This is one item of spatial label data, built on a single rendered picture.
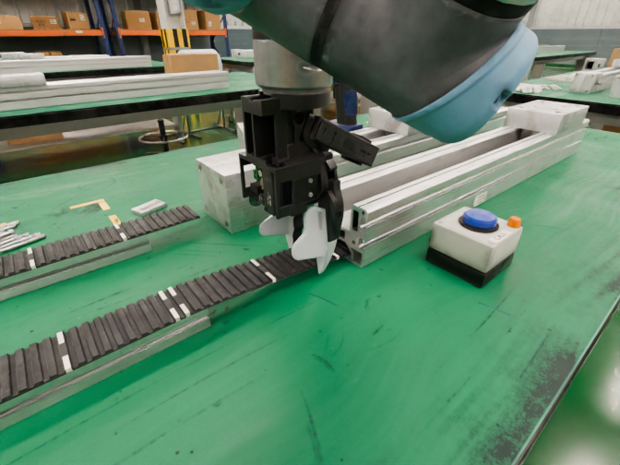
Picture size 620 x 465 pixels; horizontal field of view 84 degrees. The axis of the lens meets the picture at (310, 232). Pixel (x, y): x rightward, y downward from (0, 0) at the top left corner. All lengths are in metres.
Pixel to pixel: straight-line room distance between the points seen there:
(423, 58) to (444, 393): 0.26
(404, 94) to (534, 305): 0.33
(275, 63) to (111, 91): 1.65
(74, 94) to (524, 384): 1.86
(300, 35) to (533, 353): 0.35
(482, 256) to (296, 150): 0.25
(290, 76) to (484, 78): 0.17
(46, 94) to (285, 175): 1.62
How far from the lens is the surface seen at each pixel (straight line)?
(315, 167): 0.36
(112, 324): 0.38
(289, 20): 0.23
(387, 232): 0.49
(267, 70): 0.34
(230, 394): 0.34
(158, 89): 2.00
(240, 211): 0.54
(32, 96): 1.89
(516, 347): 0.41
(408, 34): 0.20
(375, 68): 0.22
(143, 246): 0.54
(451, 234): 0.46
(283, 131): 0.35
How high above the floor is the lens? 1.05
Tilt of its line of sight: 30 degrees down
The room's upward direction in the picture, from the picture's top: straight up
